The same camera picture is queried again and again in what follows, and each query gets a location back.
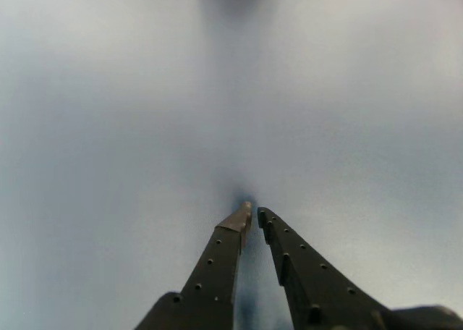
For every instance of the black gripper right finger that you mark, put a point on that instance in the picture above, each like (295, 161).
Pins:
(318, 294)

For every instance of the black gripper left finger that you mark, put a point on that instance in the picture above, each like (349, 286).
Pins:
(213, 272)

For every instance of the grey table mat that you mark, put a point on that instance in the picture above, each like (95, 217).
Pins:
(108, 127)

